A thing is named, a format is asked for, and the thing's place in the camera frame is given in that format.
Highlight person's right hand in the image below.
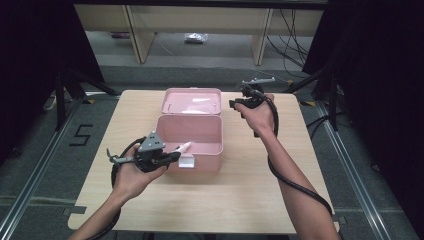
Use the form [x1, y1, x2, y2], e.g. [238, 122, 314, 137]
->
[234, 93, 277, 138]

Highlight clear plastic bag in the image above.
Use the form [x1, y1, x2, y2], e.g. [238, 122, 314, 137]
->
[183, 32, 209, 45]

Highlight small white bottle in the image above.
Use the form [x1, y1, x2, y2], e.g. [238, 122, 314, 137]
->
[173, 141, 193, 155]

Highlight black curtain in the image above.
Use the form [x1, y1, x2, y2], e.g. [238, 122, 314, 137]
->
[0, 0, 105, 168]
[301, 0, 424, 234]

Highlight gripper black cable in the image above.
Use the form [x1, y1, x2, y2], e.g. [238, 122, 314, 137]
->
[248, 87, 334, 217]
[87, 137, 148, 240]

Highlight black floor cables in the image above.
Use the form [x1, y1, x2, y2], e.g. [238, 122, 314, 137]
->
[265, 8, 310, 70]

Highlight black metal stand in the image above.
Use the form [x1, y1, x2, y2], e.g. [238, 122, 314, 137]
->
[54, 64, 122, 132]
[282, 64, 340, 132]

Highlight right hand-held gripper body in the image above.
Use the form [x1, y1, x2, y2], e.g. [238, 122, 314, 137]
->
[237, 77, 277, 109]

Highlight pink storage box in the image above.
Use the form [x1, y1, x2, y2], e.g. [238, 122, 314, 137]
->
[155, 86, 225, 173]

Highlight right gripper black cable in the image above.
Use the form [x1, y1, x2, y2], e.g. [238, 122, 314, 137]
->
[248, 87, 334, 217]

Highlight metal floor rail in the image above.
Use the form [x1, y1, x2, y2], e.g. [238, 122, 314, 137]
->
[314, 100, 392, 240]
[0, 99, 85, 240]

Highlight person's left hand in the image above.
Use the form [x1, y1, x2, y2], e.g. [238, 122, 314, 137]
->
[111, 146, 168, 203]

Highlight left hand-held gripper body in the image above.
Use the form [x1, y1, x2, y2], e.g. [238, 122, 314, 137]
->
[106, 130, 168, 174]

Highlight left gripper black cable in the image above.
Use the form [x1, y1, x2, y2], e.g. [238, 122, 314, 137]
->
[87, 137, 148, 240]

